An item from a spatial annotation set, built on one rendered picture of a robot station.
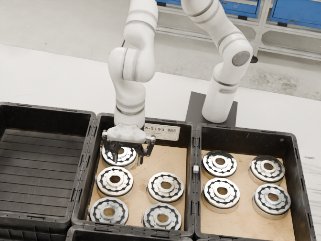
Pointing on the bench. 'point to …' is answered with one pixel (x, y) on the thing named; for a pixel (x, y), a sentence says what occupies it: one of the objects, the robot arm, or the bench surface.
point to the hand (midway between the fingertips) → (127, 158)
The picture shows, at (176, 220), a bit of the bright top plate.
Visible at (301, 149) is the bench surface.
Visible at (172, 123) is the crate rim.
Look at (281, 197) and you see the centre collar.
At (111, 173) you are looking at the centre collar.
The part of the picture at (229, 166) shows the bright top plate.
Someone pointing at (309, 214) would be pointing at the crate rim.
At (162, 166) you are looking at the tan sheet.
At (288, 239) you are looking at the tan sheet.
